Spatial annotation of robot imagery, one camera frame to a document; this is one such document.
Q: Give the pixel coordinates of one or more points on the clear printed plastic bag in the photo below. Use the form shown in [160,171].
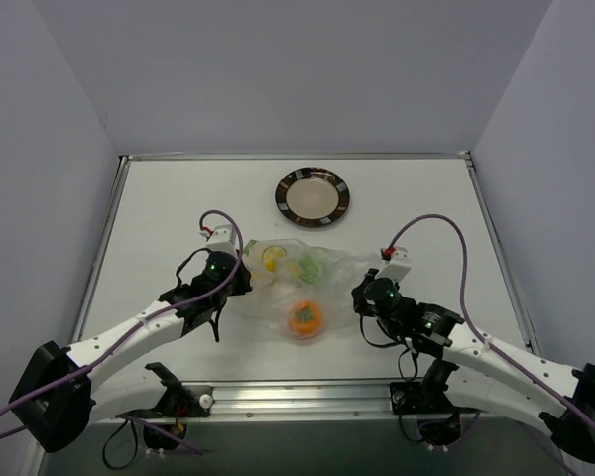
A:
[272,298]

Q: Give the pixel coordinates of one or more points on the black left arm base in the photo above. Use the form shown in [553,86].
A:
[153,405]

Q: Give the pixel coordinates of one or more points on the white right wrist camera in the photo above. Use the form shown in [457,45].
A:
[397,263]

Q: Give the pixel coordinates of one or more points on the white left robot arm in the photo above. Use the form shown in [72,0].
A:
[54,397]

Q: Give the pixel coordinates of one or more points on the orange fake persimmon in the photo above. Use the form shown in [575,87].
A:
[305,319]

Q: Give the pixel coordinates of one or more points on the yellow fake lemon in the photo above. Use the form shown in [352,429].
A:
[282,261]

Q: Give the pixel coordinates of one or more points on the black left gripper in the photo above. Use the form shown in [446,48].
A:
[243,277]

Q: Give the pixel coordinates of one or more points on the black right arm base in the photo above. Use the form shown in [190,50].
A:
[442,424]

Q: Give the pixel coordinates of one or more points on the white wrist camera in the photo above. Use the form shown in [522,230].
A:
[223,238]
[397,263]

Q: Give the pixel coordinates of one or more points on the green fake fruit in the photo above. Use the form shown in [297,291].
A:
[311,268]

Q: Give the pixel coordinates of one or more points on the brown rimmed ceramic plate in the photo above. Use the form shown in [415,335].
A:
[312,197]

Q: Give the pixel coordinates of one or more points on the aluminium front rail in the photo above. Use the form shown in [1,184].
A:
[305,400]

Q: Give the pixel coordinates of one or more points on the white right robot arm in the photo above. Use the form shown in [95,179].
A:
[519,385]

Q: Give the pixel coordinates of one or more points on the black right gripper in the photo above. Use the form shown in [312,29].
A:
[359,293]

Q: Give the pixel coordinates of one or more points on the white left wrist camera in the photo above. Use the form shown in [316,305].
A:
[223,238]

